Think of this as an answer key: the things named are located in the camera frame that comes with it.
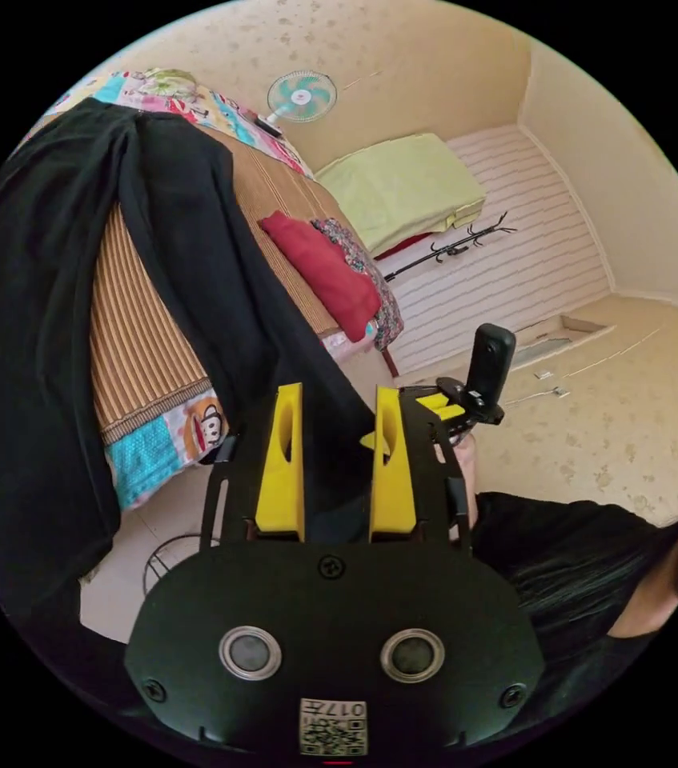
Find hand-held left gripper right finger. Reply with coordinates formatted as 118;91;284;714
359;385;419;543

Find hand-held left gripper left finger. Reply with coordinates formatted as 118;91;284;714
255;382;306;536

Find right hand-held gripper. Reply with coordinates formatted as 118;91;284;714
399;376;506;448

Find black pants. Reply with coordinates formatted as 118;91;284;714
0;98;377;664

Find person's right hand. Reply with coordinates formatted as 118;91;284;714
451;433;479;516

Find black coat rack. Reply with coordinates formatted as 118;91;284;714
383;211;519;283

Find pile of clothes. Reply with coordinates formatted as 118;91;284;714
259;209;405;354

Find person's body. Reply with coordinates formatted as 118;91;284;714
469;445;678;724

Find bed with striped mat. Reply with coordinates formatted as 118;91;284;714
38;66;407;512

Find white and teal fan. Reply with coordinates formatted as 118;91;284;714
255;69;339;137

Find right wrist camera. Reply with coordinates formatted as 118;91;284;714
464;323;518;416

